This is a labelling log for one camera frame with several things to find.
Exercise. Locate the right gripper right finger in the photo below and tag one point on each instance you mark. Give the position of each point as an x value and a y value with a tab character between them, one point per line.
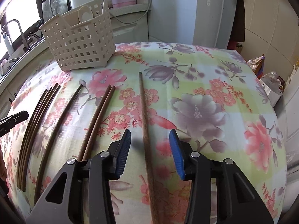
237	199

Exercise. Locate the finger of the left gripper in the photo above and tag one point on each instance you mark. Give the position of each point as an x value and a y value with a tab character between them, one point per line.
10	122

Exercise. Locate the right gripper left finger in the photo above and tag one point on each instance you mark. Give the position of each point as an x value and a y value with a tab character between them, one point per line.
62	200

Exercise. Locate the white ceramic spoon large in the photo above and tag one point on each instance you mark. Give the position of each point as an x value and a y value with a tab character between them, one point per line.
85	14

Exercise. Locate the chrome kitchen faucet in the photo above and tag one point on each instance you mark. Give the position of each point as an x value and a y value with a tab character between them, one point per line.
16	31

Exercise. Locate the person's left hand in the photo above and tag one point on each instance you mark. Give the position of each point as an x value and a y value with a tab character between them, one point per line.
3	169

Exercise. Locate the floral tablecloth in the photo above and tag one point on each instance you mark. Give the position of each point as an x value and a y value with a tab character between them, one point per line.
208	96

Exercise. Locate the white perforated utensil basket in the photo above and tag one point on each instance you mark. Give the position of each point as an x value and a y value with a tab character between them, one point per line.
100	52

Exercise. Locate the plastic bags on floor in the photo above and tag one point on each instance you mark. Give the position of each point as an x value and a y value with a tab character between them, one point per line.
270	86

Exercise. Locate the glass cutting board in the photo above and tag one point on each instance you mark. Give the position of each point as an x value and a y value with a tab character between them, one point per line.
50	8

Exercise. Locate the beige wardrobe cabinet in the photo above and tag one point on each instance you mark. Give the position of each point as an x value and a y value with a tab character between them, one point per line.
271	29

